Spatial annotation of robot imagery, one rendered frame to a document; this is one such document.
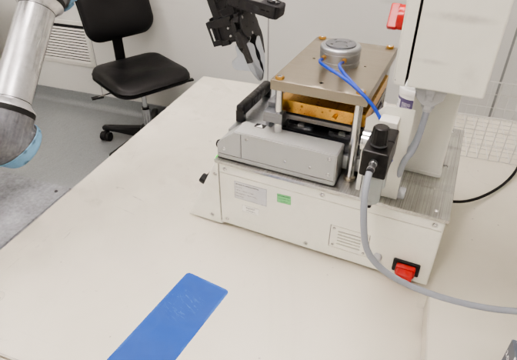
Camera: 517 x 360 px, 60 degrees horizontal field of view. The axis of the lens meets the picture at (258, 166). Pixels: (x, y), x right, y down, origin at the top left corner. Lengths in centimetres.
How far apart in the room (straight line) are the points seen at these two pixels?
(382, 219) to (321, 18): 173
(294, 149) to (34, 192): 70
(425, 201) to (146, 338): 55
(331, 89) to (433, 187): 28
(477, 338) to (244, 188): 50
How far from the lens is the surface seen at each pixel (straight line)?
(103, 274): 98
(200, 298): 90
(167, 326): 87
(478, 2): 69
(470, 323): 88
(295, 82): 82
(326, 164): 84
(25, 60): 119
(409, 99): 140
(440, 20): 70
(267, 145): 87
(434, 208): 86
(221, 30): 98
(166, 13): 281
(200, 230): 103
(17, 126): 114
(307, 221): 92
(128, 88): 242
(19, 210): 122
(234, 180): 94
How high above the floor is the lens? 144
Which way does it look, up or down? 34 degrees down
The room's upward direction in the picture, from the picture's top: straight up
